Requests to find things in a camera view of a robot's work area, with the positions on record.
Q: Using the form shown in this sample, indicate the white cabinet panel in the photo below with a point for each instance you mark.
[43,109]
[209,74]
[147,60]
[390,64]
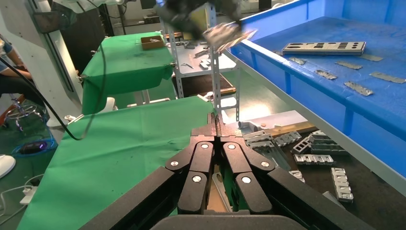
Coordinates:
[41,63]

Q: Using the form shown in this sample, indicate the grey slotted metal bracket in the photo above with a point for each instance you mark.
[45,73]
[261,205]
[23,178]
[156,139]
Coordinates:
[301,146]
[287,139]
[326,148]
[342,185]
[297,175]
[314,159]

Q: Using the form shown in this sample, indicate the perforated steel upright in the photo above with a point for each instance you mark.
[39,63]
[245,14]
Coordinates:
[173,63]
[215,70]

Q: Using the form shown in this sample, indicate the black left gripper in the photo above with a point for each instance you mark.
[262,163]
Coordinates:
[177,16]

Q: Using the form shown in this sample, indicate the white lower table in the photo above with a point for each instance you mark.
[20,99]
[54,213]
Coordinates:
[279,118]
[196,68]

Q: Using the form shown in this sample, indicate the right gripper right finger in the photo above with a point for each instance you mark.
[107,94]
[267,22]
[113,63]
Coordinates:
[247,190]

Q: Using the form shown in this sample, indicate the seated person blue shirt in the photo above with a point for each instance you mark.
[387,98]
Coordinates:
[12,90]

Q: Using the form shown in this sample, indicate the grey pipe fitting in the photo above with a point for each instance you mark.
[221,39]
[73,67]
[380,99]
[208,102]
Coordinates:
[249,126]

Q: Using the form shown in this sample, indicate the green table cloth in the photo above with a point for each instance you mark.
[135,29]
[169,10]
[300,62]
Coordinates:
[111,165]
[127,63]

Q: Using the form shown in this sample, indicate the brown cardboard box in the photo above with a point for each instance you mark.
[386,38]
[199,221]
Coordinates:
[150,45]
[215,198]

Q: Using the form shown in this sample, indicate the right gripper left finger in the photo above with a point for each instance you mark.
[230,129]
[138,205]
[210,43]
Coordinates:
[193,190]

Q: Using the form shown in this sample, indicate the dark tray with wooden frame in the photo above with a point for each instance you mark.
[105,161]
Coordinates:
[196,84]
[374,196]

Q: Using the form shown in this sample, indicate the white round base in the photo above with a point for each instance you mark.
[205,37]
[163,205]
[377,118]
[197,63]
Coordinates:
[4,165]

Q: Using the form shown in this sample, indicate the chrome stool base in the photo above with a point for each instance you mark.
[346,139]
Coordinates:
[23,111]

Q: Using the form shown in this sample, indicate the blue plastic tray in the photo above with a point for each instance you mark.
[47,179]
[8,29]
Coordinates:
[380,31]

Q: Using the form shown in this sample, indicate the silver IO shield plate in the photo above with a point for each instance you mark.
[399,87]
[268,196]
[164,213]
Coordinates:
[222,36]
[323,50]

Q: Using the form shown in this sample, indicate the black device purple light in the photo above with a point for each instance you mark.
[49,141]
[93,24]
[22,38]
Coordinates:
[33,147]

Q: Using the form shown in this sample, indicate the white power strip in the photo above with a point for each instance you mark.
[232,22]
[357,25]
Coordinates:
[28,194]

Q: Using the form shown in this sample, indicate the bare person forearm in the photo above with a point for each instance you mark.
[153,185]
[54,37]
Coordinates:
[17,74]

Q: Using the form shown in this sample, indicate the white chair part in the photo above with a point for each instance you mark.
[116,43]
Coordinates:
[108,106]

